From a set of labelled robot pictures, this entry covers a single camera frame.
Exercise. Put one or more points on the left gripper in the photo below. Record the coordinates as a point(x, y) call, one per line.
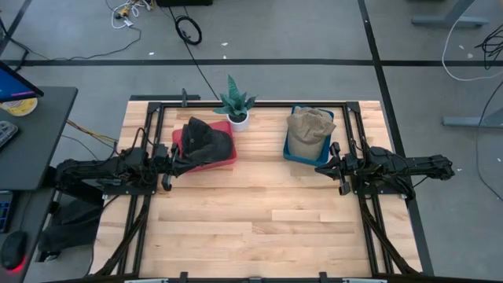
point(167, 165)

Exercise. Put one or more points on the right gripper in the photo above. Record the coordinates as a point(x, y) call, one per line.
point(346, 167)

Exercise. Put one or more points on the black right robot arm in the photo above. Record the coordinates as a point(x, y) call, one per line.
point(412, 165)

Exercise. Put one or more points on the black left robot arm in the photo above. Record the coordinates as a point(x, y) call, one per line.
point(98, 169)

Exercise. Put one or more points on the blue plastic bin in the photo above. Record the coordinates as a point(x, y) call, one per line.
point(306, 162)

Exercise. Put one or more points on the red plastic bin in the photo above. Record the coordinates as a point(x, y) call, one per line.
point(222, 126)

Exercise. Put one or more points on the black table clamp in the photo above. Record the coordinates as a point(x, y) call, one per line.
point(183, 277)
point(184, 98)
point(323, 277)

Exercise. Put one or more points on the green plant in white pot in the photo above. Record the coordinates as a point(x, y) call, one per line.
point(236, 98)

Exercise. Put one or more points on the grey desk foot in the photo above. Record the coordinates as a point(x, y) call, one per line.
point(448, 19)
point(463, 121)

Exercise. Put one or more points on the black standing desk top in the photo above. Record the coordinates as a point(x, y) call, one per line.
point(43, 137)

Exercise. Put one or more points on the dark grey desk surface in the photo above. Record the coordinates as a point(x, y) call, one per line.
point(33, 220)

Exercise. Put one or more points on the black box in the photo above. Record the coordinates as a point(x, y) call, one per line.
point(184, 2)

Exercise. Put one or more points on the yellow round disc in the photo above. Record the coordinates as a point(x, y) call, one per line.
point(21, 108)

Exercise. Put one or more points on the grey computer keyboard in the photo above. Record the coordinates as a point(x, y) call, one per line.
point(7, 133)

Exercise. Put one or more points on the keypad with blue keys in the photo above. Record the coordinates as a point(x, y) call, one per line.
point(4, 212)

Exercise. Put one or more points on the computer monitor with blue screen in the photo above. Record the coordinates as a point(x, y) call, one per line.
point(13, 84)

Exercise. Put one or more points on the black computer mouse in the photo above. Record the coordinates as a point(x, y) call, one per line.
point(13, 249)

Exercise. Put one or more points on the black aluminium table frame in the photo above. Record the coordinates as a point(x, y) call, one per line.
point(271, 104)

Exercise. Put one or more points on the grey metal bracket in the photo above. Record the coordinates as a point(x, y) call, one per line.
point(145, 280)
point(363, 280)

